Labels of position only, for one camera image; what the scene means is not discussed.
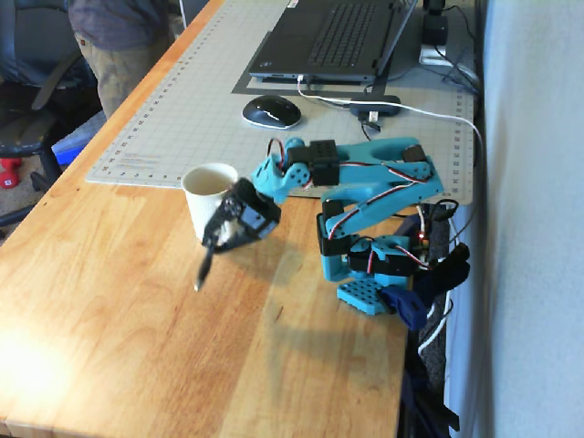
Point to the dark blue pen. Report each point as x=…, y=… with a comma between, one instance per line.
x=204, y=269

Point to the grey gridded cutting mat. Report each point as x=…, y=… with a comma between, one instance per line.
x=191, y=114

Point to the black office chair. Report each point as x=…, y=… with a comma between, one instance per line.
x=27, y=132

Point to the red dumbbell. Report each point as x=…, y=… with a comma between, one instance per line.
x=8, y=175

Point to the robot controller circuit board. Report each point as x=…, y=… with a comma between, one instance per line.
x=422, y=237

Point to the person in khaki trousers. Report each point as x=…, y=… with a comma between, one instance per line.
x=123, y=27

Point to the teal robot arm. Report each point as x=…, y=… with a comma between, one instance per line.
x=365, y=201

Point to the blue plastic bin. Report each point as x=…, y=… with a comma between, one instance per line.
x=68, y=150

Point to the black usb hub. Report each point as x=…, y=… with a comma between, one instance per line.
x=374, y=104

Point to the blue table clamp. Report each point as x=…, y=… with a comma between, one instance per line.
x=406, y=308

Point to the dark grey laptop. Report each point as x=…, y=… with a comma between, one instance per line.
x=292, y=45

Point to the black computer mouse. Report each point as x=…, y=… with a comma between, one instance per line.
x=271, y=111

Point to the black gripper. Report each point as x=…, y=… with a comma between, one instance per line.
x=243, y=224

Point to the white ceramic mug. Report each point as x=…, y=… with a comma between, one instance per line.
x=201, y=201

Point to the black device on white base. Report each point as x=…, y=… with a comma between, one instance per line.
x=434, y=27

